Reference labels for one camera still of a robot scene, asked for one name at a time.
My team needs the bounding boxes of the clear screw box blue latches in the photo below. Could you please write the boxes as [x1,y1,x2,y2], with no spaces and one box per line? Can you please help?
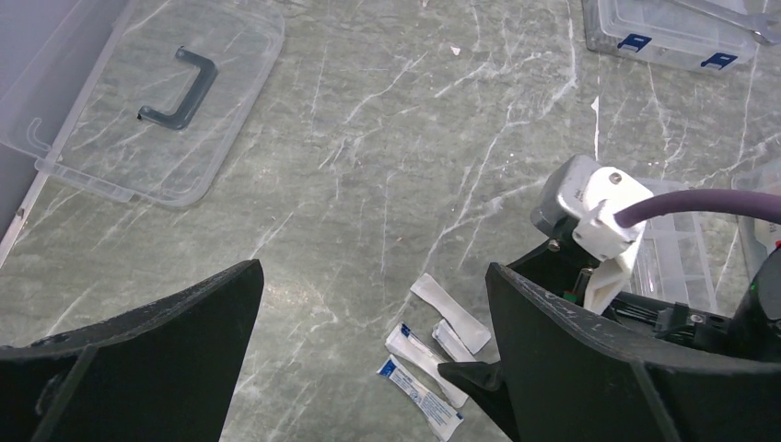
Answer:
[582,0,759,76]

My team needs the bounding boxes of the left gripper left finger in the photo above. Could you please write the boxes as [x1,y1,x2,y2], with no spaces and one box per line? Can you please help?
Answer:
[1,259,264,441]

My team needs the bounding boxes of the clear divided organizer tray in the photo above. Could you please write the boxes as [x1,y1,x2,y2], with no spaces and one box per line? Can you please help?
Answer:
[624,212,717,313]

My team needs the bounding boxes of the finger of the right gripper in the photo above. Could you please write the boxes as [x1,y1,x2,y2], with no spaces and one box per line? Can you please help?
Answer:
[437,361,519,441]

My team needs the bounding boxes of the white sachet top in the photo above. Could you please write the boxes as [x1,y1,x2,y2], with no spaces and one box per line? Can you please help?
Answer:
[411,273,491,354]

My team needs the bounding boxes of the blue printed sachet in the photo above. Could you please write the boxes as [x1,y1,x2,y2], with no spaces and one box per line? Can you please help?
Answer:
[377,355,463,441]

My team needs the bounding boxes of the clear first aid box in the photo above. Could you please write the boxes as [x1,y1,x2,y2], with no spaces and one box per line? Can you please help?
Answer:
[732,159,780,279]

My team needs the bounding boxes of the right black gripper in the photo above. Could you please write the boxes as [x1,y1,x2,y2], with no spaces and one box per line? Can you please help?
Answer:
[509,239,780,360]

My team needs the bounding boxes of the silver wrench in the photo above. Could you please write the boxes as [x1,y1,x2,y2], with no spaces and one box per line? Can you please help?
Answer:
[671,0,780,46]

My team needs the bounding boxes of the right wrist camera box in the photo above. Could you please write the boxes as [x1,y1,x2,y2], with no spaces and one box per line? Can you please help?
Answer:
[530,155,653,314]

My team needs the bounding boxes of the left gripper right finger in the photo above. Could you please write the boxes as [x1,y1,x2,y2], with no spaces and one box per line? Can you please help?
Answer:
[485,263,780,441]

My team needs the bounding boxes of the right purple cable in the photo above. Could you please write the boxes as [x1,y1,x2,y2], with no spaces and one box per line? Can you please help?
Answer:
[612,188,781,230]

